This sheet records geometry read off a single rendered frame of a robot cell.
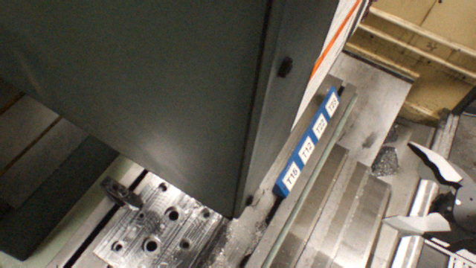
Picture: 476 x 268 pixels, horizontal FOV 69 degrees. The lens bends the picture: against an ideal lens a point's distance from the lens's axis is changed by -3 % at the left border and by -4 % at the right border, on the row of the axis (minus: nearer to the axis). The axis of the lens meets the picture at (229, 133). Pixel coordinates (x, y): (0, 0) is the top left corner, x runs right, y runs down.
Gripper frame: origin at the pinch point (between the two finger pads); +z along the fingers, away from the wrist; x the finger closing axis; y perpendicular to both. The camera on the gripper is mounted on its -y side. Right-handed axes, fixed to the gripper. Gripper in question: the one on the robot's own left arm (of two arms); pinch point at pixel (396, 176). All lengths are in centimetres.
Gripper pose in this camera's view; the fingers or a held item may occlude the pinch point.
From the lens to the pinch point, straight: 59.0
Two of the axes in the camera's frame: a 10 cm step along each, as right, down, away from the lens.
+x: 5.0, -7.2, 4.9
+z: -8.7, -4.5, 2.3
